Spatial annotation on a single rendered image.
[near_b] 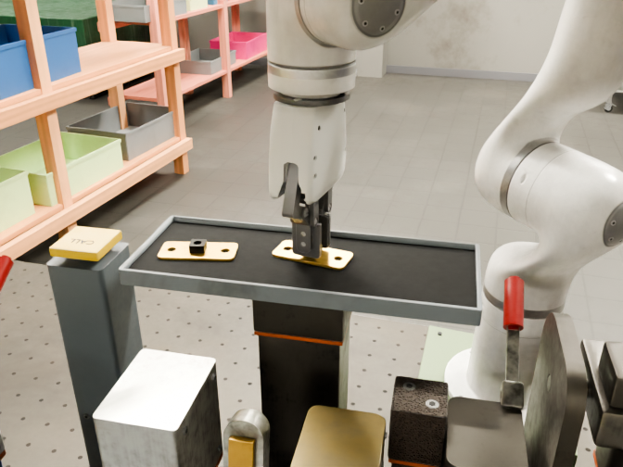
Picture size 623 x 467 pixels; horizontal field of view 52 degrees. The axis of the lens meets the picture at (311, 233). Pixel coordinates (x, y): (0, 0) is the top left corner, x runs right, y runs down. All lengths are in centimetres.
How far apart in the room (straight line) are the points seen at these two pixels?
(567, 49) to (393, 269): 36
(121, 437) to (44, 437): 63
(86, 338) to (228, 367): 52
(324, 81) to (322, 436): 32
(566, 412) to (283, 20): 39
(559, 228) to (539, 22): 611
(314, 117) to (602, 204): 40
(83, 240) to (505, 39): 636
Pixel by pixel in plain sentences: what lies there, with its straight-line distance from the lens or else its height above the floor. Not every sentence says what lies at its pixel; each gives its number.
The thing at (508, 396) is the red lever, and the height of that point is 109.
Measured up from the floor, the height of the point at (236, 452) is 109.
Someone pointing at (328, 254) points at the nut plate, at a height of 116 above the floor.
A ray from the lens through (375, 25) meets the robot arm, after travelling 52.
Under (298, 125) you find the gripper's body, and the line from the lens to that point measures 60.
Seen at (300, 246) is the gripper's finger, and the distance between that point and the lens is 67.
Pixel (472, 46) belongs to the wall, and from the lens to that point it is 696.
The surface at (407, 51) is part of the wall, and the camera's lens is 704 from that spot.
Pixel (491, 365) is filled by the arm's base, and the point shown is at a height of 88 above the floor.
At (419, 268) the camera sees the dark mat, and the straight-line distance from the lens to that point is 69.
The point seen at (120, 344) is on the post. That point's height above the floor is 103.
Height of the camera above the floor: 149
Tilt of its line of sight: 26 degrees down
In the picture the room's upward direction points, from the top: straight up
